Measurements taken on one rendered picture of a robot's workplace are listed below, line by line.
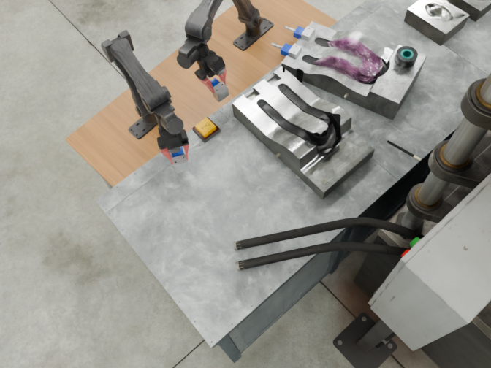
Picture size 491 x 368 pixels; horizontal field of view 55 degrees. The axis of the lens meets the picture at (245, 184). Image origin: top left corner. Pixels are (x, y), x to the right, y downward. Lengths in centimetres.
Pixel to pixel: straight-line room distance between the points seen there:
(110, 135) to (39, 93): 144
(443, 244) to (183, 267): 94
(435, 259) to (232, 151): 104
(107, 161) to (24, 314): 111
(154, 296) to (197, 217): 88
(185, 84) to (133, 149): 36
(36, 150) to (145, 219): 148
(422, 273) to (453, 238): 10
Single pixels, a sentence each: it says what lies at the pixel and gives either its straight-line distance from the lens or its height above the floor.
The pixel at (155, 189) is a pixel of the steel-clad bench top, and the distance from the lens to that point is 180.
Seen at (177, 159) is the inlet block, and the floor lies 95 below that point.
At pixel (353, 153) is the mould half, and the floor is 86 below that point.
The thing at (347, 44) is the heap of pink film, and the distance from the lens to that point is 198.
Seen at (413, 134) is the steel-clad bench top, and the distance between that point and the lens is 191.
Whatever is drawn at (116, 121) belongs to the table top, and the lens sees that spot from 200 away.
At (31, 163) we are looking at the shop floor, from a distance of 308.
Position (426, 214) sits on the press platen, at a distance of 150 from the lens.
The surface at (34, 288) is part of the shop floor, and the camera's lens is 275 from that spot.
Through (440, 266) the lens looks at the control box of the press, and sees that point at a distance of 98.
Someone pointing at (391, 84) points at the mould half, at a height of 91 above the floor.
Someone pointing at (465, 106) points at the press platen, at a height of 152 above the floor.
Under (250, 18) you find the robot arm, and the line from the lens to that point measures 202.
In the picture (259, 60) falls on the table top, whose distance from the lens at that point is 208.
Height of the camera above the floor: 236
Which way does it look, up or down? 63 degrees down
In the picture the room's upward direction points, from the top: 9 degrees counter-clockwise
